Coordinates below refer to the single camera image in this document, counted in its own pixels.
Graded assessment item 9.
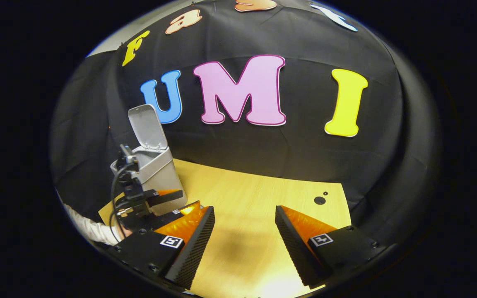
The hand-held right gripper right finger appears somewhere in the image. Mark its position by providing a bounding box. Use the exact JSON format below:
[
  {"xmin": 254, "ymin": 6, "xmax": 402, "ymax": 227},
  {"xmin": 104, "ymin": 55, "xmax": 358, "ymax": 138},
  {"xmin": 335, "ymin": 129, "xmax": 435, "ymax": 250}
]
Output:
[{"xmin": 275, "ymin": 205, "xmax": 383, "ymax": 289}]

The white desktop garbage bin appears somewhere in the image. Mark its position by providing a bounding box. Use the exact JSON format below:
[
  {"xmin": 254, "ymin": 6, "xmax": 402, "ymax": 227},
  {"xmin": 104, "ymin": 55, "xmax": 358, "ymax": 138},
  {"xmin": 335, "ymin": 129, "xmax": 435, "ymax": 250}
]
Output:
[{"xmin": 110, "ymin": 104, "xmax": 188, "ymax": 216}]

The wooden desktop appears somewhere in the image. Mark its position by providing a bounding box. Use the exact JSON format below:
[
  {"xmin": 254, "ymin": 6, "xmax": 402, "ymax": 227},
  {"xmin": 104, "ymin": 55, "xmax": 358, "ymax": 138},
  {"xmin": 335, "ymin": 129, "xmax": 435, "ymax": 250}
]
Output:
[{"xmin": 98, "ymin": 159, "xmax": 353, "ymax": 298}]

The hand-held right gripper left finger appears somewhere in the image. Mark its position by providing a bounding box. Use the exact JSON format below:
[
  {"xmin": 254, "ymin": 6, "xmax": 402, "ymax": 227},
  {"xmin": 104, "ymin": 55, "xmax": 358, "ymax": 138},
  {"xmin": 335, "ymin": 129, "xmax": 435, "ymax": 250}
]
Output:
[{"xmin": 106, "ymin": 206, "xmax": 216, "ymax": 290}]

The black backdrop cloth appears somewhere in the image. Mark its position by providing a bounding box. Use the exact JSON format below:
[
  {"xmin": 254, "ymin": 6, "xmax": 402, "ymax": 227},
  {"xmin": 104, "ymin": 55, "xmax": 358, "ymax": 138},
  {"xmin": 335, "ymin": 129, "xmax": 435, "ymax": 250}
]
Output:
[{"xmin": 50, "ymin": 0, "xmax": 442, "ymax": 232}]

